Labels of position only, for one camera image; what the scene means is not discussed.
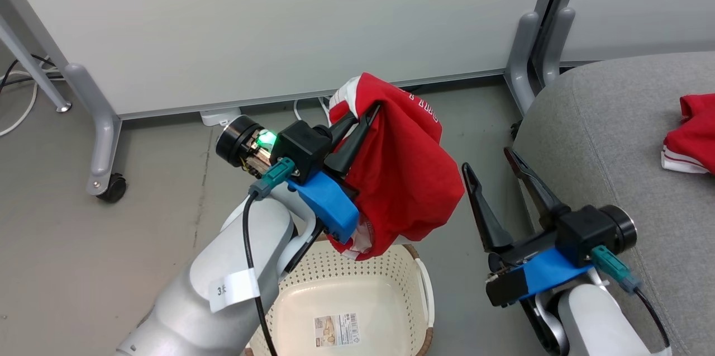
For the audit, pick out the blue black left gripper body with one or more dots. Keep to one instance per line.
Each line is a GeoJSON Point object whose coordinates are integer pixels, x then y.
{"type": "Point", "coordinates": [329, 205]}

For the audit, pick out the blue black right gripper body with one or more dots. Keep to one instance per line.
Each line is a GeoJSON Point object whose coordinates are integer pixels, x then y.
{"type": "Point", "coordinates": [542, 275]}

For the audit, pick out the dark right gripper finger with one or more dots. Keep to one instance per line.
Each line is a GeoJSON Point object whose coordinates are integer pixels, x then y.
{"type": "Point", "coordinates": [536, 191]}
{"type": "Point", "coordinates": [486, 216]}

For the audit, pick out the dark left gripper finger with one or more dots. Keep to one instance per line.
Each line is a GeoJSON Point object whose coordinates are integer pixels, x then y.
{"type": "Point", "coordinates": [349, 152]}
{"type": "Point", "coordinates": [342, 127]}

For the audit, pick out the red shirt with white print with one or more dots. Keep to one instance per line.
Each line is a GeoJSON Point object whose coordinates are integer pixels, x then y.
{"type": "Point", "coordinates": [408, 177]}

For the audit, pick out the red shirt with striped cuff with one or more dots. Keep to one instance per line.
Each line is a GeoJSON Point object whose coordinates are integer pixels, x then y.
{"type": "Point", "coordinates": [695, 138]}

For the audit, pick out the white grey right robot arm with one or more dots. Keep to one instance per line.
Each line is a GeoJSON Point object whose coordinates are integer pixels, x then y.
{"type": "Point", "coordinates": [586, 322]}

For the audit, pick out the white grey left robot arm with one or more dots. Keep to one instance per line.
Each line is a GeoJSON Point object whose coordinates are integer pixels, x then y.
{"type": "Point", "coordinates": [184, 317]}

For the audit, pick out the grey fabric sofa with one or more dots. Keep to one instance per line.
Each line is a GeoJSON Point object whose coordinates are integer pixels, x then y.
{"type": "Point", "coordinates": [614, 138]}

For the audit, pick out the small black caster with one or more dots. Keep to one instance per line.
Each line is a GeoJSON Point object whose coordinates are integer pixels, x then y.
{"type": "Point", "coordinates": [515, 129]}

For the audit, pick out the cream plastic laundry basket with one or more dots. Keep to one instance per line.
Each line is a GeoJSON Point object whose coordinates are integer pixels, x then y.
{"type": "Point", "coordinates": [335, 283]}

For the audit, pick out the large white partition panel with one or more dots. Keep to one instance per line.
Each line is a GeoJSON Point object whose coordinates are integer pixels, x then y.
{"type": "Point", "coordinates": [279, 26]}

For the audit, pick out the white power adapter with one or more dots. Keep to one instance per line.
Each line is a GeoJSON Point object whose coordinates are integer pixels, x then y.
{"type": "Point", "coordinates": [219, 115]}

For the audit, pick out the basket barcode sticker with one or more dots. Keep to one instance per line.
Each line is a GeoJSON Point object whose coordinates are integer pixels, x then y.
{"type": "Point", "coordinates": [337, 330]}

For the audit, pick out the grey curved panel leg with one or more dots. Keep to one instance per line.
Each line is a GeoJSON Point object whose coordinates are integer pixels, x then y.
{"type": "Point", "coordinates": [522, 60]}
{"type": "Point", "coordinates": [556, 48]}

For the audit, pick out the black caster wheel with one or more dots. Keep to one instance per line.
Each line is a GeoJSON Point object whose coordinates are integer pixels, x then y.
{"type": "Point", "coordinates": [114, 189]}

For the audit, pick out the grey panel leg with caster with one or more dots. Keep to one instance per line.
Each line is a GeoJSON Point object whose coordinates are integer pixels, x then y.
{"type": "Point", "coordinates": [100, 132]}

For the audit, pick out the grey slanted table leg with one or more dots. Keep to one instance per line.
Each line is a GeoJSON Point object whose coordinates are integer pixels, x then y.
{"type": "Point", "coordinates": [31, 68]}

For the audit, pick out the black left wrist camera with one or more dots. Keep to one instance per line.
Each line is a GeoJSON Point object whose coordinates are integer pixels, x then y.
{"type": "Point", "coordinates": [301, 146]}

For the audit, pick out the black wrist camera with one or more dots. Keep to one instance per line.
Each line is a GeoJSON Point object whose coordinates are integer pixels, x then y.
{"type": "Point", "coordinates": [301, 146]}
{"type": "Point", "coordinates": [584, 233]}

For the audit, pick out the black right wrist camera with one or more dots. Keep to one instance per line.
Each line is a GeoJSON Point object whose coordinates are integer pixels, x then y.
{"type": "Point", "coordinates": [584, 233]}

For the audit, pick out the teal left camera connector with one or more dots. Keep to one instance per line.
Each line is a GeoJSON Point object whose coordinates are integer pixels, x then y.
{"type": "Point", "coordinates": [273, 177]}

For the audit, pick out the teal camera connector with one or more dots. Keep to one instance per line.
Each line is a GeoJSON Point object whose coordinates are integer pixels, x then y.
{"type": "Point", "coordinates": [609, 265]}
{"type": "Point", "coordinates": [273, 177]}

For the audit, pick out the teal right camera connector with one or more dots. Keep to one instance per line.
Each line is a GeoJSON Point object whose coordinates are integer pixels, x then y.
{"type": "Point", "coordinates": [609, 265]}

